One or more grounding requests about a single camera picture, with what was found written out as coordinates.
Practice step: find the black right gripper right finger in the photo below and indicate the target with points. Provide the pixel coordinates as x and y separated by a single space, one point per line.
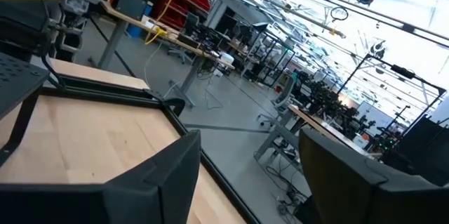
336 182

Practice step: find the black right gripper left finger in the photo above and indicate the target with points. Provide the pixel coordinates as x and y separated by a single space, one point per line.
168 189

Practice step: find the black monitor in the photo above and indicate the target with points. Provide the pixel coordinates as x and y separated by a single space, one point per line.
424 146

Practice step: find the grey office chair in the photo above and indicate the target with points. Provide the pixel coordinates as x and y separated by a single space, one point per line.
282 97

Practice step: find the white container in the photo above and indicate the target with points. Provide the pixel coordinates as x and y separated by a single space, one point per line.
227 58

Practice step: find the long wooden workbench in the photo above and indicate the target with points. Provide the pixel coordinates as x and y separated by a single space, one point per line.
112 43

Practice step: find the blue bin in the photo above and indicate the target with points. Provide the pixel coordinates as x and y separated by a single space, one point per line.
135 31

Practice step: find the black perforated metal shelf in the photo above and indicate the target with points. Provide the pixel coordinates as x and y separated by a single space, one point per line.
17 76

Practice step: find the black frame robot cell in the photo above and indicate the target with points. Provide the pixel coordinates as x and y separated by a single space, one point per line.
403 72

